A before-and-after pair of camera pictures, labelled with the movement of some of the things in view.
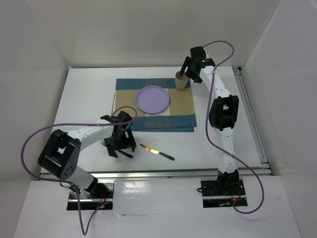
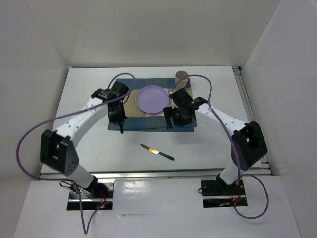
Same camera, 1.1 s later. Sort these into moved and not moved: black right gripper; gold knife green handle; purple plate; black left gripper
Moved: black left gripper; black right gripper
Not moved: gold knife green handle; purple plate
